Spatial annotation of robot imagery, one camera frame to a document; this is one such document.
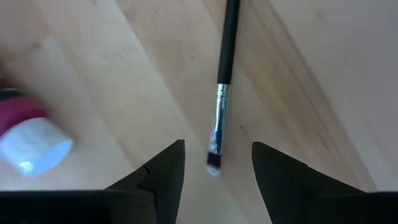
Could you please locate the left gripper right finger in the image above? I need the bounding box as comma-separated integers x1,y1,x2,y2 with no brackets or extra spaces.
251,141,368,224

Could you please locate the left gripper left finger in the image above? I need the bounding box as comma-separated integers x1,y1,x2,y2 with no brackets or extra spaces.
105,139,187,224

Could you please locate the small magenta paint bottle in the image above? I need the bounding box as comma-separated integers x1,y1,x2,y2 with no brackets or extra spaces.
0,73,75,178

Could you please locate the dark pen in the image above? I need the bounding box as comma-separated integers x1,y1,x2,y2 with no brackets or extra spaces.
205,0,242,177

